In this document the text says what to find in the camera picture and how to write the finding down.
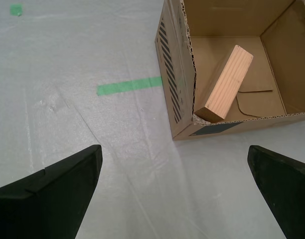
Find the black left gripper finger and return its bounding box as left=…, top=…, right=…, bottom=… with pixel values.
left=247, top=145, right=305, bottom=239
left=0, top=144, right=103, bottom=239

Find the pinkish granite rock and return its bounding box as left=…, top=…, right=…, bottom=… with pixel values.
left=193, top=115, right=212, bottom=125

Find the light wooden block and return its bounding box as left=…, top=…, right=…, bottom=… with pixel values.
left=194, top=44, right=254, bottom=123

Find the brown cardboard box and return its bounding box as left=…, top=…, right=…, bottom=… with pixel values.
left=154, top=0, right=305, bottom=141

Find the translucent plastic table cover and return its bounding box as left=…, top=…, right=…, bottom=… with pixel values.
left=0, top=0, right=305, bottom=239

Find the long green tape strip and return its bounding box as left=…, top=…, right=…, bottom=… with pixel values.
left=96, top=76, right=163, bottom=96

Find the small green tape square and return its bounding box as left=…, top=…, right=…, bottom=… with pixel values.
left=9, top=3, right=23, bottom=16

